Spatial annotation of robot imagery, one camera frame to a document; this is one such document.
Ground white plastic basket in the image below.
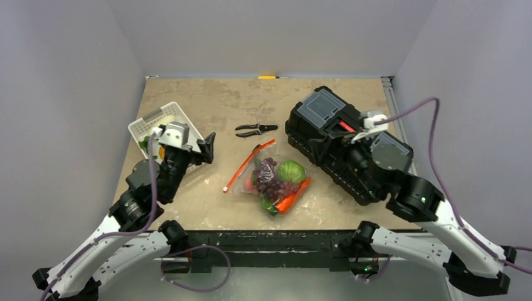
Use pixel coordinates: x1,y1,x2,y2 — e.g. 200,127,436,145
128,102,205,172

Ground black pliers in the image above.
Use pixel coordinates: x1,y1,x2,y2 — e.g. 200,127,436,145
235,124,279,138

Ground green toy leaf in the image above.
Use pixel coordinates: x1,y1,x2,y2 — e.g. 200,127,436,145
137,136,151,154

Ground toy peach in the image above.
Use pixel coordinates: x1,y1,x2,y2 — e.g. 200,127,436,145
244,176,255,191

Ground clear zip top bag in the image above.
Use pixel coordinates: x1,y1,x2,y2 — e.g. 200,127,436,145
223,139,312,216

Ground black plastic toolbox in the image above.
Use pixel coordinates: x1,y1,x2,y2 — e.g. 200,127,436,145
285,86,413,206

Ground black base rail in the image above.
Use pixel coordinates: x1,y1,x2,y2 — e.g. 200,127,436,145
157,229,396,275

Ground purple toy grapes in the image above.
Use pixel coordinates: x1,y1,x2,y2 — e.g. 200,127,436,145
251,157,299,205

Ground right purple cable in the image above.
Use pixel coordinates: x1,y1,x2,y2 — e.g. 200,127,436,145
374,97,532,276

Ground orange toy carrot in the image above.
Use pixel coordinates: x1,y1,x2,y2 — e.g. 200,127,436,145
275,177,312,214

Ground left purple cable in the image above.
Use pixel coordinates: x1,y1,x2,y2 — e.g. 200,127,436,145
39,132,161,301

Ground green toy cucumber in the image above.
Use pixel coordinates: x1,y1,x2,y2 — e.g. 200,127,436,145
260,196,279,216

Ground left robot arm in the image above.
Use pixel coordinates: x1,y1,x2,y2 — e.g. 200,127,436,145
32,128,216,300

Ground orange toy pepper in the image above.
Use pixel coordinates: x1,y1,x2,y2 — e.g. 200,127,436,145
158,146,165,160

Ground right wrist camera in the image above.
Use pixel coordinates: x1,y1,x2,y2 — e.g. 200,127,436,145
349,110,388,144

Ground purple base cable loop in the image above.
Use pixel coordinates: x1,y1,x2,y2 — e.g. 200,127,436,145
160,244,232,292

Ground green toy cabbage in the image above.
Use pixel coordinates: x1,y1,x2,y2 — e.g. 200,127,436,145
277,161,307,184

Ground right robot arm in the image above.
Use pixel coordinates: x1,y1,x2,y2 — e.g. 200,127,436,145
307,132,516,297

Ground white toy radish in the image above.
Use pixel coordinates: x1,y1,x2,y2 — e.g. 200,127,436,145
156,115,176,127

